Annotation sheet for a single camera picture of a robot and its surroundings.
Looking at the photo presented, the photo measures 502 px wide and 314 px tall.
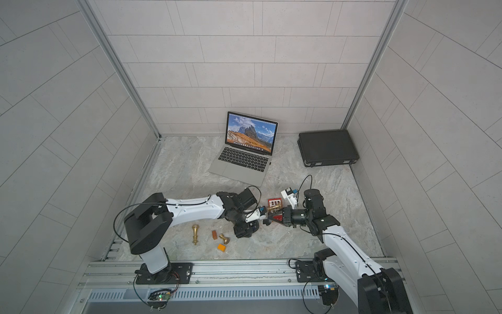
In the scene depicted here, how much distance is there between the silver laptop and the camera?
1.02m

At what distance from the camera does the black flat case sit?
1.01 meters

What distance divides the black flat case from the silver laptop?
0.19 m
